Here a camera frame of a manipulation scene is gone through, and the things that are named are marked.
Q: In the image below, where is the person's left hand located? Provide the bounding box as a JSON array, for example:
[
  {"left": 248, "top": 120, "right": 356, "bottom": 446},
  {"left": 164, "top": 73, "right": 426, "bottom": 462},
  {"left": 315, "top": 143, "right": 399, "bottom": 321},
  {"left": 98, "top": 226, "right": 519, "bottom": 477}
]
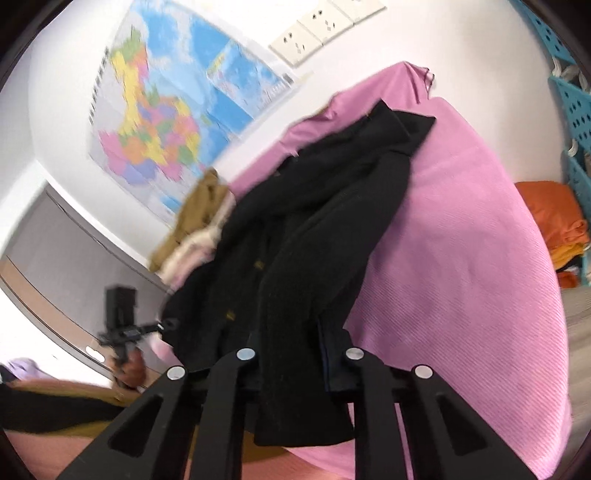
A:
[{"left": 115, "top": 348, "right": 149, "bottom": 389}]

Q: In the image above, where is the black coat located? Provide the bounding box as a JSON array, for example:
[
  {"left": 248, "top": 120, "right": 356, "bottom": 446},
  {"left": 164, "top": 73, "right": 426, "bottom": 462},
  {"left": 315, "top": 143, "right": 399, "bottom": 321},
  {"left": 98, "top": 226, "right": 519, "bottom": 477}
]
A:
[{"left": 161, "top": 99, "right": 437, "bottom": 448}]

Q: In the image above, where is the white wall socket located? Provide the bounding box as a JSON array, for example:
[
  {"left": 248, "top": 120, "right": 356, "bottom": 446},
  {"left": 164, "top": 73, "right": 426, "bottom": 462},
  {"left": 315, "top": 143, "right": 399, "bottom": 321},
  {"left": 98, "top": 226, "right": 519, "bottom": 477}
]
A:
[
  {"left": 269, "top": 18, "right": 324, "bottom": 66},
  {"left": 298, "top": 4, "right": 357, "bottom": 45},
  {"left": 332, "top": 0, "right": 387, "bottom": 25}
]

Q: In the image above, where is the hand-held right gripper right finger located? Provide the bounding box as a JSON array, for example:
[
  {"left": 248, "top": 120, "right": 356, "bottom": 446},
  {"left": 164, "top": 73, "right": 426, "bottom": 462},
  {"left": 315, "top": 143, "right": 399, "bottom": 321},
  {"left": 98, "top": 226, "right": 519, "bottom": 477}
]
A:
[{"left": 344, "top": 346, "right": 522, "bottom": 480}]

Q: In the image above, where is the pink bed sheet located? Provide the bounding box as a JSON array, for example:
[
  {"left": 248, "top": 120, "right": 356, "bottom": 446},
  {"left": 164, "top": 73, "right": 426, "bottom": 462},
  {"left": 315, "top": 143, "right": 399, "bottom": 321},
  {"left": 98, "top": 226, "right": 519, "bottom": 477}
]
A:
[{"left": 228, "top": 60, "right": 573, "bottom": 472}]

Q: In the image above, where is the grey door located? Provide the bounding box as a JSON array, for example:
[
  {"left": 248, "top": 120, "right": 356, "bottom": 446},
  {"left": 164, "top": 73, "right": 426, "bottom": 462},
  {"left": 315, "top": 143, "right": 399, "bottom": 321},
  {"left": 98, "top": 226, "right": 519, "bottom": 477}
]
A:
[{"left": 0, "top": 182, "right": 174, "bottom": 384}]

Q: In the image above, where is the lilac cloth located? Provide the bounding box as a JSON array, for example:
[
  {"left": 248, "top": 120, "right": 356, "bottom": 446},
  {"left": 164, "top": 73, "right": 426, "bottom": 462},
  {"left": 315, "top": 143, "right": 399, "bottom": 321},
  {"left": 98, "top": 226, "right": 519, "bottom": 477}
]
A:
[{"left": 0, "top": 357, "right": 44, "bottom": 384}]

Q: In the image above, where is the blue perforated plastic basket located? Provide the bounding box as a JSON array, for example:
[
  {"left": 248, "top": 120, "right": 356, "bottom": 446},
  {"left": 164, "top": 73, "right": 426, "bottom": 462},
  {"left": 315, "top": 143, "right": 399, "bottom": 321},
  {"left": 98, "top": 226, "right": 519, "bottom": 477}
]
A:
[{"left": 510, "top": 0, "right": 591, "bottom": 287}]

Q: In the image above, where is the dark cloth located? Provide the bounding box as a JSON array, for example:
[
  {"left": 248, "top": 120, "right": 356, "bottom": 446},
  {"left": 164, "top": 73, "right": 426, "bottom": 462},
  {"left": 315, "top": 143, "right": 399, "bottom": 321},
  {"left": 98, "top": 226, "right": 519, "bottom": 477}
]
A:
[{"left": 0, "top": 381, "right": 127, "bottom": 432}]

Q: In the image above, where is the brown garment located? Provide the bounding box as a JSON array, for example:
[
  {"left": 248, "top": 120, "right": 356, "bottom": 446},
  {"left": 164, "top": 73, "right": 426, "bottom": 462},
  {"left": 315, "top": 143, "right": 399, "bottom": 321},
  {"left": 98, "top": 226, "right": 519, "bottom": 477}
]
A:
[{"left": 150, "top": 168, "right": 232, "bottom": 273}]

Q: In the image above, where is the colourful wall map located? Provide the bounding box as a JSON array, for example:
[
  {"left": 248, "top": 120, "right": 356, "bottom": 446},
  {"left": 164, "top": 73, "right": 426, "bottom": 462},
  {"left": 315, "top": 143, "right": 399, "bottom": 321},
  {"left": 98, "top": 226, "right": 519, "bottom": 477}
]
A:
[{"left": 85, "top": 0, "right": 296, "bottom": 227}]

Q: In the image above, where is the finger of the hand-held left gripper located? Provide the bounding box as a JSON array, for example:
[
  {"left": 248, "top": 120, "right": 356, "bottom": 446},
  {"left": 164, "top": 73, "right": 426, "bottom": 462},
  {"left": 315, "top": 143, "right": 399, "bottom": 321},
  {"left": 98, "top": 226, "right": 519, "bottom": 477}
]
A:
[{"left": 137, "top": 318, "right": 179, "bottom": 337}]

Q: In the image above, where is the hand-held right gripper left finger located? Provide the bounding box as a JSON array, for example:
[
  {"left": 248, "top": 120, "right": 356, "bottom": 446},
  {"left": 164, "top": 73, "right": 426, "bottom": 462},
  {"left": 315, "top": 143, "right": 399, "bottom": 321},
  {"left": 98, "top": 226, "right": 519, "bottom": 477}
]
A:
[{"left": 58, "top": 346, "right": 259, "bottom": 480}]

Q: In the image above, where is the cream garment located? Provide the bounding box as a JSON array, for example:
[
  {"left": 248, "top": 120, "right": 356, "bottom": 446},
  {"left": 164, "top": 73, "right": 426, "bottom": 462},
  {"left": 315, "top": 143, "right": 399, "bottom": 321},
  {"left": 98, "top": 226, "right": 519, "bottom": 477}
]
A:
[{"left": 159, "top": 189, "right": 241, "bottom": 291}]

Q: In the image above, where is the orange cloth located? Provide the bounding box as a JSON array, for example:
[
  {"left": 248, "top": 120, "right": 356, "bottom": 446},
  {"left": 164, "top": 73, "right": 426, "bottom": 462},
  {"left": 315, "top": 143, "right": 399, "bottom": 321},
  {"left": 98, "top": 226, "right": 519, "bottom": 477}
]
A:
[{"left": 515, "top": 181, "right": 591, "bottom": 287}]

